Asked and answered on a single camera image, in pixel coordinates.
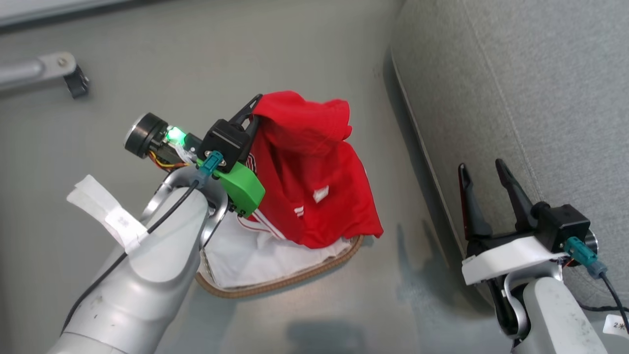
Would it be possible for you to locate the teal cable connector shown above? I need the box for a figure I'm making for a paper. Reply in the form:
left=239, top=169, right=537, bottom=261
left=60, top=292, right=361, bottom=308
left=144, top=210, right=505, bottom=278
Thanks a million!
left=196, top=151, right=225, bottom=186
left=564, top=237, right=608, bottom=279

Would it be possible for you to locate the small white paper tag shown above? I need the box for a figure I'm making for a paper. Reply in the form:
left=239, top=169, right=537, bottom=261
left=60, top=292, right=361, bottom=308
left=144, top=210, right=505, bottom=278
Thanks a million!
left=603, top=314, right=629, bottom=340

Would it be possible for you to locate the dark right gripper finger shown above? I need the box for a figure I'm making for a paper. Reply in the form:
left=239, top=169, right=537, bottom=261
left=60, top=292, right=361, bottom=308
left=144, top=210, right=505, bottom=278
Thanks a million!
left=495, top=158, right=549, bottom=233
left=458, top=163, right=493, bottom=242

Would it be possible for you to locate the grey metal partition foot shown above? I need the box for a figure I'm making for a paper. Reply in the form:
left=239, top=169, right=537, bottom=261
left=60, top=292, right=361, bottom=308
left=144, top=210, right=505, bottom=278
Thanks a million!
left=0, top=52, right=78, bottom=93

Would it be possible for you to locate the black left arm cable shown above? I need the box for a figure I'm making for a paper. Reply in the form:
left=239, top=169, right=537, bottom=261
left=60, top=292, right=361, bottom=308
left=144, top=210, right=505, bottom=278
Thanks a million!
left=59, top=179, right=201, bottom=338

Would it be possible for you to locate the black caster wheel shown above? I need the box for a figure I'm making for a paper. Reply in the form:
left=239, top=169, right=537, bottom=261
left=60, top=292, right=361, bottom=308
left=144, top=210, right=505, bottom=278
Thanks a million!
left=63, top=65, right=90, bottom=99

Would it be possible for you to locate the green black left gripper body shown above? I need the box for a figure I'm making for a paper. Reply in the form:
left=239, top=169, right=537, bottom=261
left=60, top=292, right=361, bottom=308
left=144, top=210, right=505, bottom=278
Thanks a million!
left=124, top=113, right=266, bottom=217

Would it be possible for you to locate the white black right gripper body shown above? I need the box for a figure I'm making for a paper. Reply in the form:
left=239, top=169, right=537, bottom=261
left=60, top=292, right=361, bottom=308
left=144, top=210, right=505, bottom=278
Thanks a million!
left=462, top=229, right=567, bottom=286

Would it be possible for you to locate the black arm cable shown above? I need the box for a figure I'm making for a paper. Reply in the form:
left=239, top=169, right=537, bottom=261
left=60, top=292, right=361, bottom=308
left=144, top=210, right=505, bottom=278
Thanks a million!
left=579, top=272, right=629, bottom=323
left=59, top=179, right=201, bottom=338

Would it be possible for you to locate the red sports jersey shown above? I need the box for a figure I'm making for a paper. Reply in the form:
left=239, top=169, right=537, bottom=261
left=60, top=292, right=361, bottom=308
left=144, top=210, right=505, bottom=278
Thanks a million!
left=236, top=90, right=384, bottom=250

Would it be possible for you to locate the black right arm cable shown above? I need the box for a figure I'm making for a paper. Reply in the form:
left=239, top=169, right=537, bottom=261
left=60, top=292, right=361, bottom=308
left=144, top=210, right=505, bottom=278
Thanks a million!
left=579, top=272, right=629, bottom=323

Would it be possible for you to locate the grey fabric sofa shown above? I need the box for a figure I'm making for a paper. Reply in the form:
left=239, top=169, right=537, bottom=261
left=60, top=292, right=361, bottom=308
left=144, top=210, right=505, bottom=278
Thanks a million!
left=390, top=0, right=629, bottom=320

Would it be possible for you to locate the white basket liner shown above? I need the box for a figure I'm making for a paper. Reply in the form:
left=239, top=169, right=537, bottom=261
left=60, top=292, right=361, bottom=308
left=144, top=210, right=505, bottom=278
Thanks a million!
left=199, top=211, right=355, bottom=290

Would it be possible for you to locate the white tape label strip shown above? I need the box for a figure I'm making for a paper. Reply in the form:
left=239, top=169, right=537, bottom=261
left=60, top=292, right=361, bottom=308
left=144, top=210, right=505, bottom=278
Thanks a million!
left=66, top=174, right=149, bottom=255

